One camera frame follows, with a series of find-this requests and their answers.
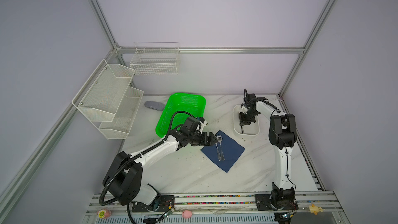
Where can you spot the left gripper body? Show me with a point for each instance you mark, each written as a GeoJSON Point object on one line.
{"type": "Point", "coordinates": [197, 139]}

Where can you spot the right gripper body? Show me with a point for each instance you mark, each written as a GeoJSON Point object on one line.
{"type": "Point", "coordinates": [247, 117]}

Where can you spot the silver spoon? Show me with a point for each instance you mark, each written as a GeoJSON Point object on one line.
{"type": "Point", "coordinates": [220, 146]}

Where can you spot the dark blue paper napkin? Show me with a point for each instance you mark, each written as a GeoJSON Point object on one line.
{"type": "Point", "coordinates": [231, 150]}

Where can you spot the green plastic basket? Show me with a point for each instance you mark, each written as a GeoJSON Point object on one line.
{"type": "Point", "coordinates": [190, 103]}

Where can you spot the silver fork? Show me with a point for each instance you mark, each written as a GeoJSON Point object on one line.
{"type": "Point", "coordinates": [218, 152]}

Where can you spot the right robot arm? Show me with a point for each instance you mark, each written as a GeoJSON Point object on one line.
{"type": "Point", "coordinates": [282, 135]}

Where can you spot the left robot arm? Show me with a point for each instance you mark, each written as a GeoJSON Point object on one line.
{"type": "Point", "coordinates": [123, 180]}

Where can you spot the white rectangular tray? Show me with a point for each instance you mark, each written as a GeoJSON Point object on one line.
{"type": "Point", "coordinates": [250, 131]}

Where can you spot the grey oval pouch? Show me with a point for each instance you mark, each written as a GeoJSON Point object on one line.
{"type": "Point", "coordinates": [158, 106]}

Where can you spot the pink toy ball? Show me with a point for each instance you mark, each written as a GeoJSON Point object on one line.
{"type": "Point", "coordinates": [187, 214]}

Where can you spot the white mesh two-tier shelf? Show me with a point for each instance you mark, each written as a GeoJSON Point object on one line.
{"type": "Point", "coordinates": [109, 101]}

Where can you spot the yellow toy figure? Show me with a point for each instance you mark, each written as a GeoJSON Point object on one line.
{"type": "Point", "coordinates": [315, 209]}

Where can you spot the pink green toy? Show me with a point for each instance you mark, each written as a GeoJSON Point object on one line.
{"type": "Point", "coordinates": [104, 213]}

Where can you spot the white wire basket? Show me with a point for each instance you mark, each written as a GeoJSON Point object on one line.
{"type": "Point", "coordinates": [155, 58]}

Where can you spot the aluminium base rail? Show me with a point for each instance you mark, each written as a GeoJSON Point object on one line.
{"type": "Point", "coordinates": [225, 208]}

